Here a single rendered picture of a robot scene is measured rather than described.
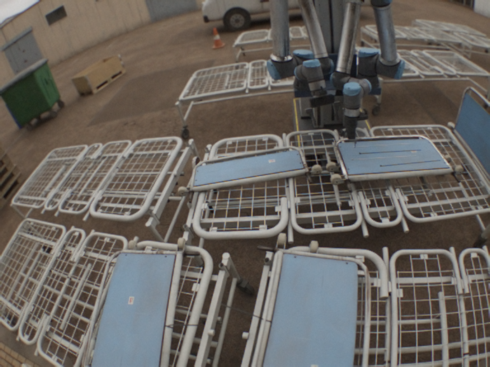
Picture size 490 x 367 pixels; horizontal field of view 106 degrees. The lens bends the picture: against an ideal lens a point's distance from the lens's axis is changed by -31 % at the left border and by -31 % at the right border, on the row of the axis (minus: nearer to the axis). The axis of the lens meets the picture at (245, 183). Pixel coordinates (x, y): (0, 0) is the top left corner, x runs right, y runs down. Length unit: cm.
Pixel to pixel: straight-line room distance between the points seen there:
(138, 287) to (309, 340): 81
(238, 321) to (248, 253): 50
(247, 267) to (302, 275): 76
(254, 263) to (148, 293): 83
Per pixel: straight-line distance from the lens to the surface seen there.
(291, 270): 115
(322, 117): 230
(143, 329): 127
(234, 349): 167
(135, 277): 138
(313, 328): 108
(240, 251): 191
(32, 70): 663
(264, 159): 170
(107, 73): 719
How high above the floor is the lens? 162
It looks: 44 degrees down
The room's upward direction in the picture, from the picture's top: 14 degrees counter-clockwise
